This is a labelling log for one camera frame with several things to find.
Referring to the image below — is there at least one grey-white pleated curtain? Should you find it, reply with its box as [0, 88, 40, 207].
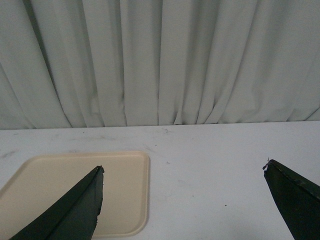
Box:
[0, 0, 320, 130]

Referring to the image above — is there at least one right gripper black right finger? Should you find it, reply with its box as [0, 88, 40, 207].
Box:
[262, 159, 320, 240]

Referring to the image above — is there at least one beige square plastic plate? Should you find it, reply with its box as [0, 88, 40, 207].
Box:
[0, 151, 150, 240]

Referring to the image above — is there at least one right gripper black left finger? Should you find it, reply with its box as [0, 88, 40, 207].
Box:
[11, 166, 105, 240]

